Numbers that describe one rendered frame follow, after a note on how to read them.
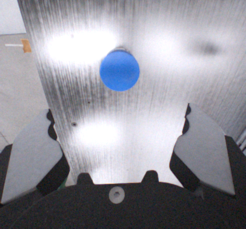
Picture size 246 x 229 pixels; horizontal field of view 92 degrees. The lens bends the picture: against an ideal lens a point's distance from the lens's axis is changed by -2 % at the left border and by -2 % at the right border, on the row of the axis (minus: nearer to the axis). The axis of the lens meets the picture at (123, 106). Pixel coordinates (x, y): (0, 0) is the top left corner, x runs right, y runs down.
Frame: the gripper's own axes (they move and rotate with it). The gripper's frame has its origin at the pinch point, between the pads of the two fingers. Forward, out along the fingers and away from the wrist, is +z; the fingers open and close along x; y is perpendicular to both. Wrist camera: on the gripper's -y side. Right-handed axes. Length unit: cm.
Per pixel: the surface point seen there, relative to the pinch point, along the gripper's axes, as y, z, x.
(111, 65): -1.6, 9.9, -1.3
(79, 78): 2.5, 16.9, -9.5
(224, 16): -8.8, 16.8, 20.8
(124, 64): -1.7, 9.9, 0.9
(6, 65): 12, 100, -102
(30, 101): 49, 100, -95
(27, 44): -4, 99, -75
